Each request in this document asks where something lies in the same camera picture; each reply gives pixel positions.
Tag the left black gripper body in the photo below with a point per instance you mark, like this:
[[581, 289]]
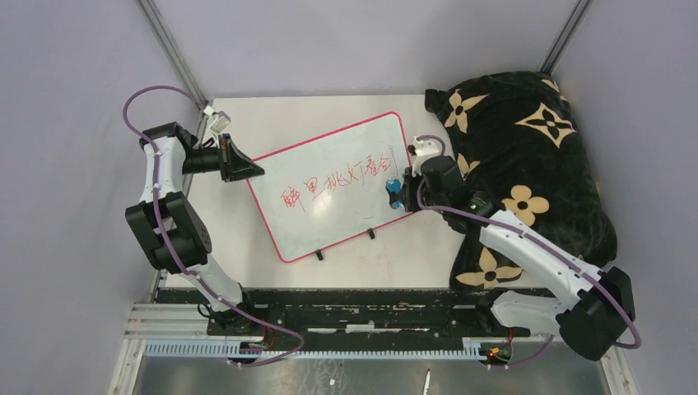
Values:
[[225, 147]]

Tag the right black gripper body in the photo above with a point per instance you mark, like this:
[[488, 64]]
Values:
[[415, 206]]

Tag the blue whiteboard eraser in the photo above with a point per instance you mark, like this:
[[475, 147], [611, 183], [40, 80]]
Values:
[[393, 188]]

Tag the red framed whiteboard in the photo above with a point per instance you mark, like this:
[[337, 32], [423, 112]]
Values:
[[331, 188]]

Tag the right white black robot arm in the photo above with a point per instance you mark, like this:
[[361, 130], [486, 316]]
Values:
[[590, 309]]

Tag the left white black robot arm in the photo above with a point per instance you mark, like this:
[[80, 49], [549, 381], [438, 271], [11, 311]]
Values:
[[170, 232]]

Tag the black floral plush blanket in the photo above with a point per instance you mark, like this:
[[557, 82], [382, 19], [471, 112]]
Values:
[[514, 138]]

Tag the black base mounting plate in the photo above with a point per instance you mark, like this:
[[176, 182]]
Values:
[[357, 321]]

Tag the white marker pen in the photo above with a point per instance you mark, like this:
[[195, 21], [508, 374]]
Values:
[[426, 384]]

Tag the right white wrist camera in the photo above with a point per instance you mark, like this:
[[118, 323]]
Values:
[[422, 148]]

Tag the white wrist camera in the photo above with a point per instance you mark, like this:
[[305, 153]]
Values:
[[218, 122], [422, 148]]

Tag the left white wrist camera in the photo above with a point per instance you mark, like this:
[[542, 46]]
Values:
[[218, 122]]

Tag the left aluminium corner post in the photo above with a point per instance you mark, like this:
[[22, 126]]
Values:
[[170, 49]]

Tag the aluminium corner post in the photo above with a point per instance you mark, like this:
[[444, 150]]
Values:
[[565, 35], [170, 49]]

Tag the aluminium frame rails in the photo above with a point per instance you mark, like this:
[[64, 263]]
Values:
[[555, 372]]

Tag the blue toothed cable duct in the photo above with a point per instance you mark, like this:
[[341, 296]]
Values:
[[234, 350]]

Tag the right aluminium corner post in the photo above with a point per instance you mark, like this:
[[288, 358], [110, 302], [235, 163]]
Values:
[[565, 35]]

